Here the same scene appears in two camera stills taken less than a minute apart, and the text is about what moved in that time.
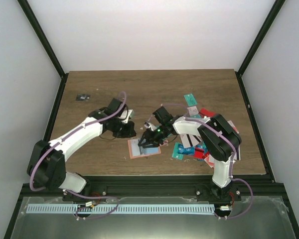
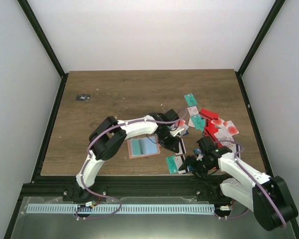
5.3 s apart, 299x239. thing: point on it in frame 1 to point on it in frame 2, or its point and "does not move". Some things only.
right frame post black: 270,18 does not move
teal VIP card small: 151,150 to 136,147
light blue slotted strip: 121,208 does not move
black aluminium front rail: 262,187 does not move
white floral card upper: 193,110 does not move
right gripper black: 148,135 to 190,161
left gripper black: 130,132 to 169,146
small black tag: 82,97 does not move
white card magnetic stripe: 189,140 to 180,160
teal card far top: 190,99 does not move
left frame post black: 34,24 does not move
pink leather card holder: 135,149 does not move
